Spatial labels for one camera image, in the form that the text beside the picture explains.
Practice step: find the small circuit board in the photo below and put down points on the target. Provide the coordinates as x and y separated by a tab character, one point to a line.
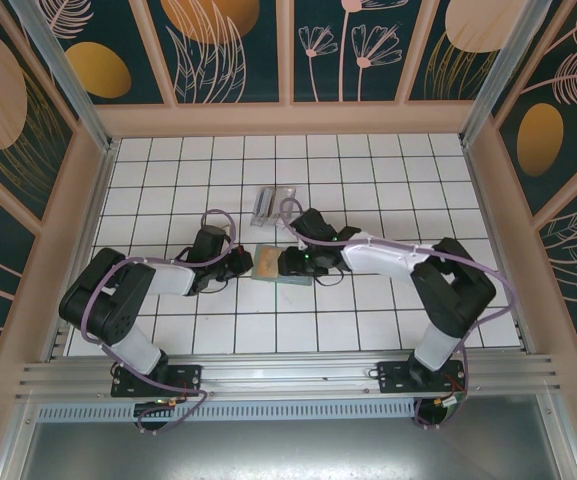
450	402
158	402

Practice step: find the aluminium corner post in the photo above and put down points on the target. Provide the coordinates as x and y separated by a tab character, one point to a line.
63	70
508	70

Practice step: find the credit card stack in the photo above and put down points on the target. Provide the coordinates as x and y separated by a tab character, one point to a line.
266	207

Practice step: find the gold credit card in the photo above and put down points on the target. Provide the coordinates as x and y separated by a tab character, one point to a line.
268	262

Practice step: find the green card holder wallet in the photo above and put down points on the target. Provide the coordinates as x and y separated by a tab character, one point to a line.
293	281

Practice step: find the clear acrylic card box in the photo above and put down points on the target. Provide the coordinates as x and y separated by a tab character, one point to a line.
288	195

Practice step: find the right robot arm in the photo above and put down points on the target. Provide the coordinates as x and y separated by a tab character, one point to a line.
383	255

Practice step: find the panel with orange circle leaves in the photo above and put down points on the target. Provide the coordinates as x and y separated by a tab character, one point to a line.
208	50

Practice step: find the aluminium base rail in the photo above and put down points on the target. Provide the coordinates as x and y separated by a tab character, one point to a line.
288	375

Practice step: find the panel with golden oval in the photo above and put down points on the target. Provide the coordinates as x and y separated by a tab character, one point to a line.
98	70

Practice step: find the grey metal sheet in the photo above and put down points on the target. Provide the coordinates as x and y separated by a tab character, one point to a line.
288	450

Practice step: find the panel with gold oval feather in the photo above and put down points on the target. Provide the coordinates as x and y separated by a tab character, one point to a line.
543	140

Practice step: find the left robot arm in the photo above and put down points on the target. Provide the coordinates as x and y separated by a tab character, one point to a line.
168	277

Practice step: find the aluminium side rail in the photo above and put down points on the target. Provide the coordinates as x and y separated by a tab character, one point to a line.
88	225
498	250

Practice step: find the panel with pink flowers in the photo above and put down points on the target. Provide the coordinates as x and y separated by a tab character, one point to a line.
368	50

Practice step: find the panel with pink circle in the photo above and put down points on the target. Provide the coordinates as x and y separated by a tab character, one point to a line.
468	30

